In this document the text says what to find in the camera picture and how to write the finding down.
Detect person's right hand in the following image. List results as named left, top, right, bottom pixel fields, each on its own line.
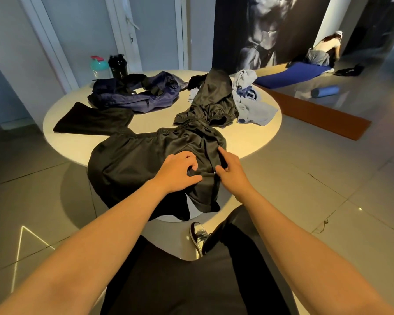
left=215, top=146, right=255, bottom=204

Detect person's black trousers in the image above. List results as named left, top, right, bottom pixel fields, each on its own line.
left=100, top=205, right=293, bottom=315

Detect shiny black shorts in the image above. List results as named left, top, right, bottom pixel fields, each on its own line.
left=173, top=68, right=239, bottom=128

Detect person's black and white shoe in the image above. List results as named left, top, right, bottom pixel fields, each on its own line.
left=189, top=222, right=213, bottom=258

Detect black item on floor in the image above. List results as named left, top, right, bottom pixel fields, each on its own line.
left=334, top=63, right=365, bottom=77

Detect person's left hand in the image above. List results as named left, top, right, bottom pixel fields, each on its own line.
left=150, top=151, right=203, bottom=195

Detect blue foam roller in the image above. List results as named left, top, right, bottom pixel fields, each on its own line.
left=310, top=85, right=341, bottom=99

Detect blue exercise mat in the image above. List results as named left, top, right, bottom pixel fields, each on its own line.
left=253, top=61, right=333, bottom=90

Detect navy blue jacket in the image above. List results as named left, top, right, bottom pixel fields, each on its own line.
left=88, top=71, right=188, bottom=114

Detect folded black garment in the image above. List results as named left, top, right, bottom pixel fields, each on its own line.
left=53, top=102, right=134, bottom=135

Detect black shaker bottle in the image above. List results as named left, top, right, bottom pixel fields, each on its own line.
left=108, top=54, right=129, bottom=79

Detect teal bottle with pink lid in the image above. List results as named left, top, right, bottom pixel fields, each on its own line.
left=90, top=56, right=110, bottom=80

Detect large black shorts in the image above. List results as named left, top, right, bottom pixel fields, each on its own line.
left=87, top=119, right=229, bottom=222

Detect dark wall poster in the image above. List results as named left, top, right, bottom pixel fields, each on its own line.
left=212, top=0, right=333, bottom=75

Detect white door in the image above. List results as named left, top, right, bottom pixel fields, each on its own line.
left=106, top=0, right=188, bottom=73

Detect person's right forearm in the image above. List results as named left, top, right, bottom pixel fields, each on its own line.
left=235, top=189, right=394, bottom=315

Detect brown floor mat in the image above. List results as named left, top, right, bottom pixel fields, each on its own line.
left=254, top=62, right=372, bottom=141

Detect light grey-blue garment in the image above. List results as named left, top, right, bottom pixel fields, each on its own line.
left=231, top=69, right=279, bottom=127

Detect person's left forearm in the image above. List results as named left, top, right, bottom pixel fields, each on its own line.
left=0, top=180, right=166, bottom=315

